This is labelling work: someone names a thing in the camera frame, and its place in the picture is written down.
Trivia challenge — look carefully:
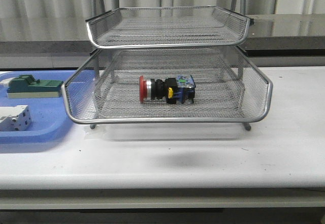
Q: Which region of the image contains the red emergency push button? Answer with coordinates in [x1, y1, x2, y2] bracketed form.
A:
[139, 75, 196, 104]

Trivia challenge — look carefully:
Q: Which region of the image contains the silver mesh tray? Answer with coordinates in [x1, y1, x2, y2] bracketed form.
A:
[86, 6, 252, 49]
[61, 46, 273, 124]
[94, 82, 245, 123]

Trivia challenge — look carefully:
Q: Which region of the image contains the blue plastic tray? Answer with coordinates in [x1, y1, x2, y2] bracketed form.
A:
[1, 85, 73, 144]

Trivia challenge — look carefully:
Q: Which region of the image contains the grey background counter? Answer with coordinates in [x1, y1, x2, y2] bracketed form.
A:
[1, 14, 324, 71]

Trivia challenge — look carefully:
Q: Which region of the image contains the green electrical switch block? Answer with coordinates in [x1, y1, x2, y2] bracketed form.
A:
[7, 75, 63, 99]

